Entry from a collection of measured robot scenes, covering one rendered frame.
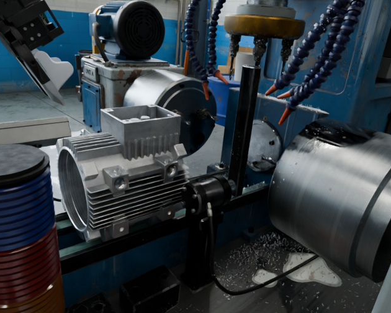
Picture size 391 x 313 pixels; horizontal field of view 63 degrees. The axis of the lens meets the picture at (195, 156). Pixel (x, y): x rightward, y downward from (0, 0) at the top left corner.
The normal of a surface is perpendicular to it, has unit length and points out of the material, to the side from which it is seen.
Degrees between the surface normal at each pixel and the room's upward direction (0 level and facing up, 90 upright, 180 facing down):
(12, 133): 57
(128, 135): 90
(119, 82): 90
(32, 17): 90
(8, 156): 0
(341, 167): 47
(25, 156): 0
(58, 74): 84
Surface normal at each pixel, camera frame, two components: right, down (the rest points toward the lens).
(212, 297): 0.08, -0.92
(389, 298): -0.79, 0.17
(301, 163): -0.63, -0.33
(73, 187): 0.58, -0.13
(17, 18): 0.61, 0.35
